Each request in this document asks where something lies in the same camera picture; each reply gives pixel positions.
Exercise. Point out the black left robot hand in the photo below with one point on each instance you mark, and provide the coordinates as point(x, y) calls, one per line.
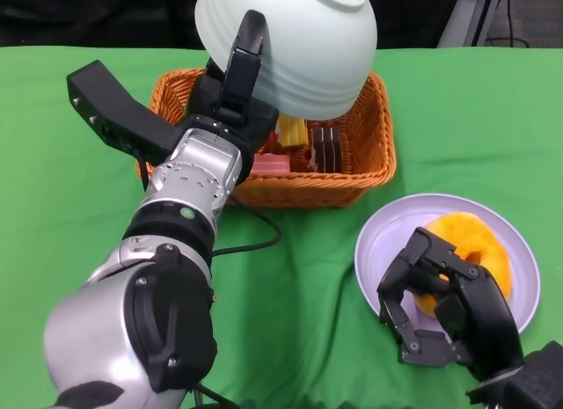
point(237, 105)

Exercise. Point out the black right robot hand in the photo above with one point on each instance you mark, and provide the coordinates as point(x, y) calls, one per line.
point(479, 312)

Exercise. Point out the orange bagel bread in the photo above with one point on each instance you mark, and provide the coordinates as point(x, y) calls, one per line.
point(475, 233)

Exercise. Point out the grey-green bowl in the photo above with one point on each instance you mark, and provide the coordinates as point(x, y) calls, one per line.
point(316, 53)

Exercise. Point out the yellow cake slice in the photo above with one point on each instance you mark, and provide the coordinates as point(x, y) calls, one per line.
point(292, 132)

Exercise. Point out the salmon striped cake slice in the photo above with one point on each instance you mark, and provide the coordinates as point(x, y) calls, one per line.
point(272, 165)

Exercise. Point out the chocolate cake slice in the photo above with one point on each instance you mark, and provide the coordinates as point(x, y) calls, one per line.
point(327, 147)

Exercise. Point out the pale lavender plate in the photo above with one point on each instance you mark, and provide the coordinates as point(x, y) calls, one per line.
point(382, 242)

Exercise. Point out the orange wicker basket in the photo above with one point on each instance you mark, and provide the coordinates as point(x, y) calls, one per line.
point(369, 145)

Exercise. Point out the green tablecloth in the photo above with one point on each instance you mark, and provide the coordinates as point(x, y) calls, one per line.
point(308, 294)

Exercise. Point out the black backdrop cloth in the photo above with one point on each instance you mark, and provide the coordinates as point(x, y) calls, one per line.
point(88, 13)

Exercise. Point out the grey metal stand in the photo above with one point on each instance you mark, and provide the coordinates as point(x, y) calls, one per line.
point(462, 22)

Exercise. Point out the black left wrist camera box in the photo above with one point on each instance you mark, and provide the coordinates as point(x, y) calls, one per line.
point(114, 110)

